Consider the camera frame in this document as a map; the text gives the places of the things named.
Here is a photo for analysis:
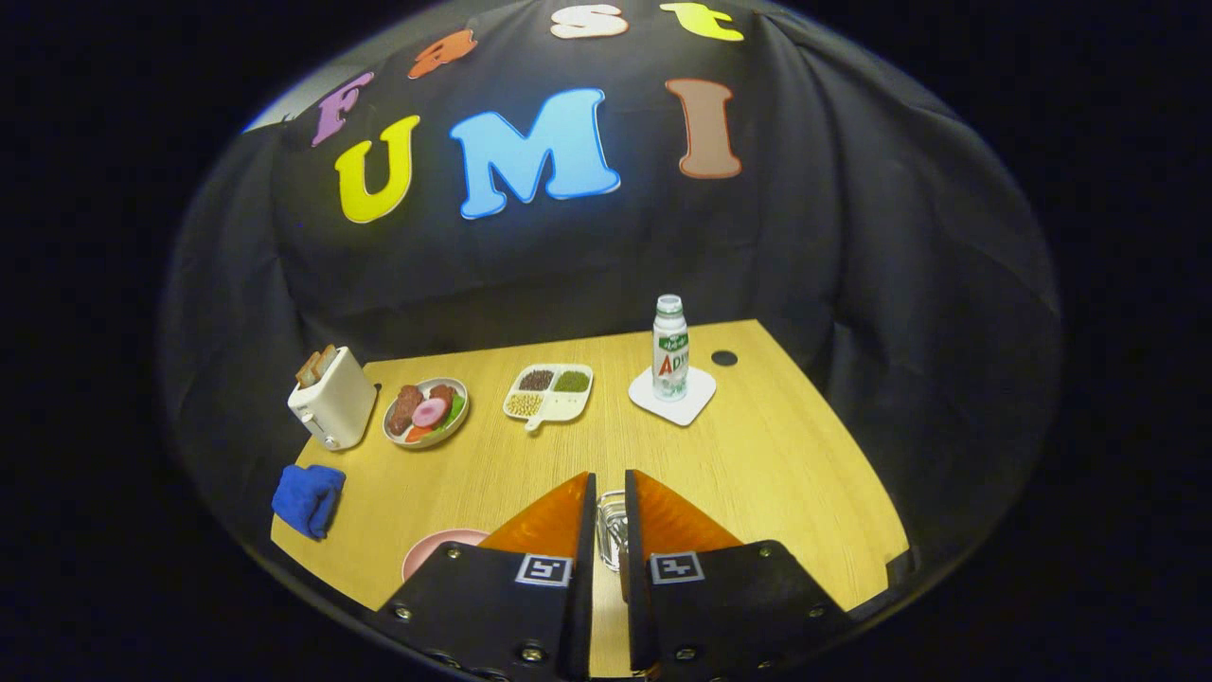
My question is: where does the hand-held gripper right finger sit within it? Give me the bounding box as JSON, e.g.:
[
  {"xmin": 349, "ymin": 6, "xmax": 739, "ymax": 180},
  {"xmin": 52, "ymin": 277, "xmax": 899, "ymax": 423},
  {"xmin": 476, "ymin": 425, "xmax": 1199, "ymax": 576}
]
[{"xmin": 623, "ymin": 469, "xmax": 855, "ymax": 682}]

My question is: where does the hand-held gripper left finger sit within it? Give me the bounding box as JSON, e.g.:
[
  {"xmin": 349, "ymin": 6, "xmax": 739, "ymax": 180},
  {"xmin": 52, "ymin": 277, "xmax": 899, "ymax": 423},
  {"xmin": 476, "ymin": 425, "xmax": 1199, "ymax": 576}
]
[{"xmin": 367, "ymin": 472, "xmax": 597, "ymax": 682}]

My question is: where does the white divided bean tray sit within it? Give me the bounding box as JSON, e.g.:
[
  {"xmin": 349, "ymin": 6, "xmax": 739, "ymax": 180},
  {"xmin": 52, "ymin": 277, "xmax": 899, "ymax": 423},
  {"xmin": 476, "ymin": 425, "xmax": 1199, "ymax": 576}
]
[{"xmin": 503, "ymin": 364, "xmax": 595, "ymax": 433}]

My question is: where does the pink round plate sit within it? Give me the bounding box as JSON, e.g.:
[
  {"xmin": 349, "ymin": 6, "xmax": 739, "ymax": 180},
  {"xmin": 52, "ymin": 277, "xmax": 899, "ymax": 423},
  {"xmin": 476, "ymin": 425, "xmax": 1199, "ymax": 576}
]
[{"xmin": 401, "ymin": 529, "xmax": 490, "ymax": 582}]

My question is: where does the white square coaster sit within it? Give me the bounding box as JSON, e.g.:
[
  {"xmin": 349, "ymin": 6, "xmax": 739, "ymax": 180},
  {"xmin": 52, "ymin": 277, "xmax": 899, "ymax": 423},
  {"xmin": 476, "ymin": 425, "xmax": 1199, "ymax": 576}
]
[{"xmin": 628, "ymin": 366, "xmax": 718, "ymax": 427}]

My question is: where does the grey food plate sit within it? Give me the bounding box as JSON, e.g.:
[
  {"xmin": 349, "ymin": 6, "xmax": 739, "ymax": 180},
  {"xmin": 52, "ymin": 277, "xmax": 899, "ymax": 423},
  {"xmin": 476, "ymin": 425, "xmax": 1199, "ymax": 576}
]
[{"xmin": 383, "ymin": 377, "xmax": 470, "ymax": 449}]

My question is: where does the white drink bottle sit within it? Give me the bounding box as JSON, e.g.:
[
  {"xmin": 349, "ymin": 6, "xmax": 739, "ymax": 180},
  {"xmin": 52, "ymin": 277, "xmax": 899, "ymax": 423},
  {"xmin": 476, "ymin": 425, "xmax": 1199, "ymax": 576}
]
[{"xmin": 651, "ymin": 295, "xmax": 690, "ymax": 402}]

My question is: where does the large brown meat piece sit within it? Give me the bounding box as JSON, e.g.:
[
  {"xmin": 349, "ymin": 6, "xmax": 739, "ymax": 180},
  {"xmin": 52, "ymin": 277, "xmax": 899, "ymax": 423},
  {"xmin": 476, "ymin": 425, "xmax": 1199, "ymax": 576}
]
[{"xmin": 387, "ymin": 385, "xmax": 424, "ymax": 437}]

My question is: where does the blue folded towel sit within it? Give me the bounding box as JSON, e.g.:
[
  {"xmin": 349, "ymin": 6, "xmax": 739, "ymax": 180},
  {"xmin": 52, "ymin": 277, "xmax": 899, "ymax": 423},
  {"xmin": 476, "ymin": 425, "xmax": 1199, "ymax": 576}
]
[{"xmin": 272, "ymin": 464, "xmax": 347, "ymax": 541}]

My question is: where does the white toaster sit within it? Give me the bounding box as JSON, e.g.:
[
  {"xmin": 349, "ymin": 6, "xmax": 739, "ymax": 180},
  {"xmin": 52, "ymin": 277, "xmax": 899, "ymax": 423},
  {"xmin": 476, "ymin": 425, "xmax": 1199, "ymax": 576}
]
[{"xmin": 288, "ymin": 346, "xmax": 378, "ymax": 451}]

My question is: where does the black backdrop cloth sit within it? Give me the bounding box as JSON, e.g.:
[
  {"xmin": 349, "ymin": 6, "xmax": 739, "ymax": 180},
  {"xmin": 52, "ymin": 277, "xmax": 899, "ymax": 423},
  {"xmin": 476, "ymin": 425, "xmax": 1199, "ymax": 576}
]
[{"xmin": 159, "ymin": 0, "xmax": 1061, "ymax": 626}]

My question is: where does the metal wire basket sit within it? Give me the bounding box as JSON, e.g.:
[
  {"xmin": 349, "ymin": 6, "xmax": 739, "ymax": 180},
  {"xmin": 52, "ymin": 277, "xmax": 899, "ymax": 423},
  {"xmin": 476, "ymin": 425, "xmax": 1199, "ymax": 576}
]
[{"xmin": 597, "ymin": 490, "xmax": 628, "ymax": 572}]

